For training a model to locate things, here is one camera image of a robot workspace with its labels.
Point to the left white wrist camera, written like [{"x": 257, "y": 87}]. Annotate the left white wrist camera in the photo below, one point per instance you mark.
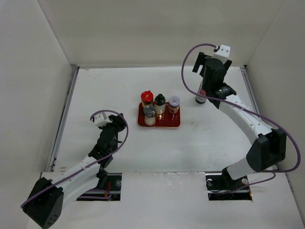
[{"x": 100, "y": 119}]

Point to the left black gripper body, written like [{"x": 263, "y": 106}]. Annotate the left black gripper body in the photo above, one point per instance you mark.
[{"x": 111, "y": 126}]

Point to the small pink-lidded spice jar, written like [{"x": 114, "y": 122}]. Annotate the small pink-lidded spice jar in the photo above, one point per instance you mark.
[{"x": 174, "y": 104}]

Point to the red-capped sauce jar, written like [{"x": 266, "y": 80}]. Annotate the red-capped sauce jar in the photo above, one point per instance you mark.
[{"x": 147, "y": 98}]

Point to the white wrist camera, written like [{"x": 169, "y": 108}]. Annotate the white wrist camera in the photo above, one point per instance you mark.
[
  {"x": 222, "y": 53},
  {"x": 100, "y": 119}
]

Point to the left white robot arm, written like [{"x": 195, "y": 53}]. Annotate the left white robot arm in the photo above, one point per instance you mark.
[{"x": 49, "y": 197}]

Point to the silver-capped glass shaker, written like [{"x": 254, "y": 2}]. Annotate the silver-capped glass shaker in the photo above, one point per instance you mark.
[{"x": 149, "y": 115}]

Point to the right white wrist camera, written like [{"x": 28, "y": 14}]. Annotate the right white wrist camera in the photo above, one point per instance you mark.
[{"x": 222, "y": 53}]

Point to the tall clear vinegar bottle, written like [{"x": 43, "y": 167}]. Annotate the tall clear vinegar bottle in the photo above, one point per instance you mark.
[{"x": 201, "y": 99}]

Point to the black-capped white bottle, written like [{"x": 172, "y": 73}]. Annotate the black-capped white bottle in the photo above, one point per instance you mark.
[{"x": 160, "y": 104}]

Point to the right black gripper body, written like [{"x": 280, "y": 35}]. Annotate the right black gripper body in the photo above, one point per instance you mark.
[{"x": 227, "y": 65}]

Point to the red rectangular tray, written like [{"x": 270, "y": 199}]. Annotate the red rectangular tray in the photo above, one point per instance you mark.
[{"x": 169, "y": 120}]

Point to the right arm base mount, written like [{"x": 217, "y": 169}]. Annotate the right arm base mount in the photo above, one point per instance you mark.
[{"x": 219, "y": 191}]

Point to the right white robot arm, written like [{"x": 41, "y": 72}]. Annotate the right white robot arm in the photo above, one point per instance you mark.
[{"x": 268, "y": 144}]

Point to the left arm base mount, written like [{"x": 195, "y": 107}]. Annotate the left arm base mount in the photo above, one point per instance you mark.
[{"x": 108, "y": 189}]

